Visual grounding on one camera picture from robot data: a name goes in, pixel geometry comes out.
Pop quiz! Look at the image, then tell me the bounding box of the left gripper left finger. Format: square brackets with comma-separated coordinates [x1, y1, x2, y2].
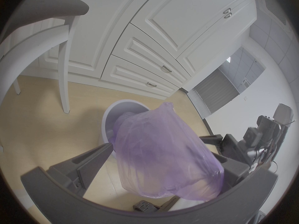
[48, 143, 114, 193]

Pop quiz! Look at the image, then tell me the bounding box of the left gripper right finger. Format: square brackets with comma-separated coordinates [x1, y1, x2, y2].
[211, 154, 249, 188]

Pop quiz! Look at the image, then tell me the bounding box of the purple plastic bag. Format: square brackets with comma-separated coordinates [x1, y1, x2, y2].
[112, 102, 225, 201]

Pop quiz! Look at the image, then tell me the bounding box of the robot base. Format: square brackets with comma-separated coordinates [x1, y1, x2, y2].
[133, 196, 211, 213]

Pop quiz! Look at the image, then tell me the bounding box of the pale grey trash bin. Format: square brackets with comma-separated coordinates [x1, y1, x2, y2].
[101, 99, 151, 159]

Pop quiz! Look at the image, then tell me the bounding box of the white wardrobe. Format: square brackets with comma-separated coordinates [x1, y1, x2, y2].
[38, 0, 257, 100]

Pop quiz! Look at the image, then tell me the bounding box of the white chair dark grey seat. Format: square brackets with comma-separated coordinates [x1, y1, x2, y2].
[0, 0, 90, 114]

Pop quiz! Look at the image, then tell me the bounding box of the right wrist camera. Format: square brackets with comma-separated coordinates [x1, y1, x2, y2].
[243, 127, 262, 146]

